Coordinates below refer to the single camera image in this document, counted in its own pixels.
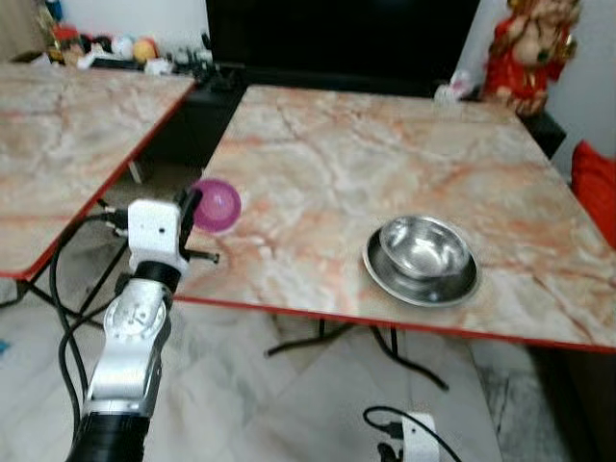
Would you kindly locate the red and gold figurine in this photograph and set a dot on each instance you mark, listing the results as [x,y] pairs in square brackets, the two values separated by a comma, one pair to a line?
[525,63]

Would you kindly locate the black metal table legs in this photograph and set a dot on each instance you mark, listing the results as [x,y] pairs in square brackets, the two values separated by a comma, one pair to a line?
[399,351]

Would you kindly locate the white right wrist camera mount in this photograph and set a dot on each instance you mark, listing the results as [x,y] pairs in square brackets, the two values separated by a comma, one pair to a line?
[420,441]

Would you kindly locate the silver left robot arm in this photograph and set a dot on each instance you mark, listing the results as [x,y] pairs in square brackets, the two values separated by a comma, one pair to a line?
[130,337]

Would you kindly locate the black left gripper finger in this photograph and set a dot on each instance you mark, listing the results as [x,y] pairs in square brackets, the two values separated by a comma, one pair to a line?
[193,207]

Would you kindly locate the black television screen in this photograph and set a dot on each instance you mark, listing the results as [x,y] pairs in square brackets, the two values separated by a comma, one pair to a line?
[337,34]

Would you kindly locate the orange round toy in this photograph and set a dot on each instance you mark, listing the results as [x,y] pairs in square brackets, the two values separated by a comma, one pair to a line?
[145,48]

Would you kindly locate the red cushion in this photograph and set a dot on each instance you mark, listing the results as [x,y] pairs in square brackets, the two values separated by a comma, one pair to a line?
[597,188]

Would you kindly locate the white round toy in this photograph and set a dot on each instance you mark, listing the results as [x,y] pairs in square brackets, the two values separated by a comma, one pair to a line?
[123,45]

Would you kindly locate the stainless steel bowl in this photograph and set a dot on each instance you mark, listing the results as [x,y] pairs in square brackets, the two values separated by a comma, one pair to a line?
[423,248]

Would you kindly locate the stainless steel plate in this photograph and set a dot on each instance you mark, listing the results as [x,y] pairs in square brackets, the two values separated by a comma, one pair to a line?
[390,279]

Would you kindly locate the purple plastic cup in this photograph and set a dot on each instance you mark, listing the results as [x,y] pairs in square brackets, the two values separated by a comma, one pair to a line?
[221,205]

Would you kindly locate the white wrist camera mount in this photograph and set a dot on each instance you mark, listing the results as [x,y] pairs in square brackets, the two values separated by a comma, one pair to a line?
[154,229]
[420,441]

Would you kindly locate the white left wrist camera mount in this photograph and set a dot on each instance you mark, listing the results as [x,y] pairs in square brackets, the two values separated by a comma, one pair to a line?
[154,229]

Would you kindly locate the small pink white ornament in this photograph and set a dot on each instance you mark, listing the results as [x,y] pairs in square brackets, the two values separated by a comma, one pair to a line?
[454,89]

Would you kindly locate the red flower ornament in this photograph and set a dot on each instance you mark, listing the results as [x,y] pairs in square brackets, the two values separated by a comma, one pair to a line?
[64,38]

